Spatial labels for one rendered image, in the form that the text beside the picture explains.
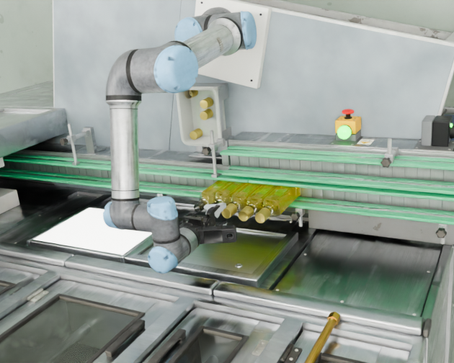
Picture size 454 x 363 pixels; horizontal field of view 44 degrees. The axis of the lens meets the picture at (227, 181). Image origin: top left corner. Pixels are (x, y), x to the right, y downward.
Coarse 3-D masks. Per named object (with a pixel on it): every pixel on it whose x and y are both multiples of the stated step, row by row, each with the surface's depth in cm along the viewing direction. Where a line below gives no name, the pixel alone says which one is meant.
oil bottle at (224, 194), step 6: (228, 186) 192; (234, 186) 192; (240, 186) 192; (216, 192) 187; (222, 192) 187; (228, 192) 186; (216, 198) 186; (222, 198) 185; (228, 198) 185; (228, 204) 185
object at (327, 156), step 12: (252, 156) 189; (264, 156) 187; (276, 156) 185; (288, 156) 183; (300, 156) 182; (312, 156) 180; (324, 156) 179; (336, 156) 178; (348, 156) 178; (360, 156) 177; (372, 156) 176; (384, 156) 174; (396, 156) 173; (408, 156) 172; (432, 168) 163; (444, 168) 162
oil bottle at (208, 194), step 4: (212, 184) 196; (216, 184) 196; (220, 184) 196; (224, 184) 195; (208, 188) 193; (212, 188) 193; (216, 188) 193; (220, 188) 192; (204, 192) 190; (208, 192) 189; (212, 192) 189; (200, 196) 189; (204, 196) 188; (208, 196) 188; (212, 196) 188; (200, 200) 189; (208, 200) 187; (212, 200) 188; (208, 204) 188
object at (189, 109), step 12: (180, 96) 210; (204, 96) 212; (216, 96) 202; (180, 108) 211; (192, 108) 216; (216, 108) 203; (180, 120) 212; (192, 120) 218; (204, 120) 216; (216, 120) 213; (180, 132) 214; (204, 132) 217; (216, 132) 215; (192, 144) 213; (204, 144) 211
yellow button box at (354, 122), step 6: (336, 120) 186; (342, 120) 185; (348, 120) 185; (354, 120) 184; (360, 120) 189; (336, 126) 187; (354, 126) 184; (360, 126) 189; (336, 132) 187; (354, 132) 185; (360, 132) 190; (336, 138) 188; (348, 138) 186; (354, 138) 185
